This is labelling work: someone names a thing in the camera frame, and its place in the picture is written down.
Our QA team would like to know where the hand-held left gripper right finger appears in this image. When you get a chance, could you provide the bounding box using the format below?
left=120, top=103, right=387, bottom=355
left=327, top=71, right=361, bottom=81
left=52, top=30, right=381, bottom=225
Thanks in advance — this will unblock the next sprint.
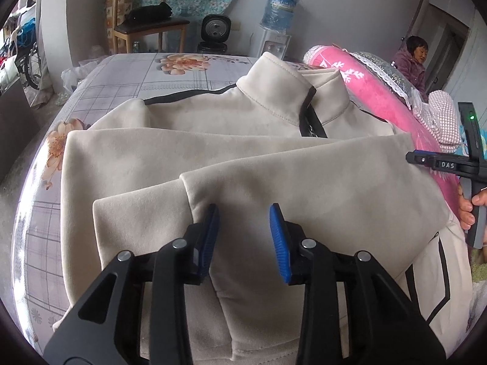
left=269, top=203, right=447, bottom=365

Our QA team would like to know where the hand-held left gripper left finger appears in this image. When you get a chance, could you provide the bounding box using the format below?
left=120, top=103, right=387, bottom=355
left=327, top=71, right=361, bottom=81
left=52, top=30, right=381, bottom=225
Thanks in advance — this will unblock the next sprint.
left=44, top=203, right=220, bottom=365

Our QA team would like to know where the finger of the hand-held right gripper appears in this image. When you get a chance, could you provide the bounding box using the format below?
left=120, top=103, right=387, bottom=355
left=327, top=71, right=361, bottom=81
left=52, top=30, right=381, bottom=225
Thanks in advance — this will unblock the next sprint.
left=405, top=151, right=434, bottom=166

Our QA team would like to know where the cream zip jacket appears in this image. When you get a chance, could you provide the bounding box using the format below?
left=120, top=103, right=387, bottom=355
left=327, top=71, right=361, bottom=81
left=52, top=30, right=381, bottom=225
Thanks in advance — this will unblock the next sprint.
left=51, top=51, right=474, bottom=363

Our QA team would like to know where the person's right forearm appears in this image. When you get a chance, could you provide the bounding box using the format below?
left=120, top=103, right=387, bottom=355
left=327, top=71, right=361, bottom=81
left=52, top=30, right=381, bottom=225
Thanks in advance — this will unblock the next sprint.
left=472, top=236, right=487, bottom=286

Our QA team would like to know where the person's right hand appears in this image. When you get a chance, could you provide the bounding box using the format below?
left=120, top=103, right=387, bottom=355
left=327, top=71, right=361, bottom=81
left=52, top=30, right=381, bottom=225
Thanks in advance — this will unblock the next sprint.
left=458, top=188, right=487, bottom=231

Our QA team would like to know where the pink checkered cloth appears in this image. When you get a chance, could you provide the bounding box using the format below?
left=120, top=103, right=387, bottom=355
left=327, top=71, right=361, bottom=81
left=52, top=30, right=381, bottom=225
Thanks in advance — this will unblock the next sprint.
left=413, top=90, right=463, bottom=153

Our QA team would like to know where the pink floral blanket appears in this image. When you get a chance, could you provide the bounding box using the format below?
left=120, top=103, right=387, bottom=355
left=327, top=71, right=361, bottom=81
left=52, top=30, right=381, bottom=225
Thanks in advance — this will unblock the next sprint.
left=302, top=45, right=468, bottom=206

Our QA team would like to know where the grey lace-trimmed pillow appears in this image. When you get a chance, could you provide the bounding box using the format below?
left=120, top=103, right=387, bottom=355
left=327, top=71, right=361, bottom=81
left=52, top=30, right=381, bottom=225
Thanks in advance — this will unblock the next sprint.
left=344, top=49, right=427, bottom=107

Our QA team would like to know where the grey door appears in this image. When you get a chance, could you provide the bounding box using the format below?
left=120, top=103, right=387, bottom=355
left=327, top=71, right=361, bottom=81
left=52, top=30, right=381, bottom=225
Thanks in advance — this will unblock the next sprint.
left=409, top=0, right=470, bottom=96

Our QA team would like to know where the white water dispenser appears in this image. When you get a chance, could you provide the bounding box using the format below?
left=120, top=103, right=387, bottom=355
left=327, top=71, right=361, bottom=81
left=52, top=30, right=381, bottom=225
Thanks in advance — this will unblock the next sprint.
left=260, top=30, right=292, bottom=61

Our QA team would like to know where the bed with plaid floral sheet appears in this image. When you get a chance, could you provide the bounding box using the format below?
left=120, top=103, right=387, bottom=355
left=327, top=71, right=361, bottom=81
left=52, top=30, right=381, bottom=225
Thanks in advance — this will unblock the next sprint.
left=11, top=51, right=305, bottom=354

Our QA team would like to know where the blue water bottle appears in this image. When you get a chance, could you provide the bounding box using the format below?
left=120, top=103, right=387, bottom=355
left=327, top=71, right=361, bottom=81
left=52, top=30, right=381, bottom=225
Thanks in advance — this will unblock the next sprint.
left=263, top=0, right=299, bottom=33

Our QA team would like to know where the white plastic bag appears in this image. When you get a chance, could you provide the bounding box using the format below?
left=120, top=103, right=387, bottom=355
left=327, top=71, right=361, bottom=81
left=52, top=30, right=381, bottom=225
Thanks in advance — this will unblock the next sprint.
left=61, top=59, right=111, bottom=105

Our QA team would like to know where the black round fan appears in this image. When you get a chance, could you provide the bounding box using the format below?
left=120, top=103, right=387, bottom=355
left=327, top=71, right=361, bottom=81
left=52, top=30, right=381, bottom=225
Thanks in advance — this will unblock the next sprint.
left=197, top=14, right=233, bottom=54

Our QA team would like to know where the wooden chair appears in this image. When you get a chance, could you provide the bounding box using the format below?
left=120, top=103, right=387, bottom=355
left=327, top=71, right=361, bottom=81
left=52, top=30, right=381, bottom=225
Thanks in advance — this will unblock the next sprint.
left=107, top=0, right=190, bottom=54

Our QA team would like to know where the dark cabinet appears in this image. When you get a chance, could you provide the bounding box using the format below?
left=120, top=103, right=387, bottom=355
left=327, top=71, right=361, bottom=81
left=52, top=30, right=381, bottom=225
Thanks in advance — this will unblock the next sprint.
left=0, top=80, right=39, bottom=183

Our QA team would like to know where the black bag on chair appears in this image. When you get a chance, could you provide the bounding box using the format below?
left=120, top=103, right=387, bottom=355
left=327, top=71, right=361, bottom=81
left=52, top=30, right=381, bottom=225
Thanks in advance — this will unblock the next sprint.
left=125, top=2, right=173, bottom=21

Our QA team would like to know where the patterned cardboard box stack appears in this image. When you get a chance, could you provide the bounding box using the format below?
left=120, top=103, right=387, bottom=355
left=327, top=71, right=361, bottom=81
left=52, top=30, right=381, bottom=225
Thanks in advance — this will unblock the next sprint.
left=106, top=0, right=132, bottom=52

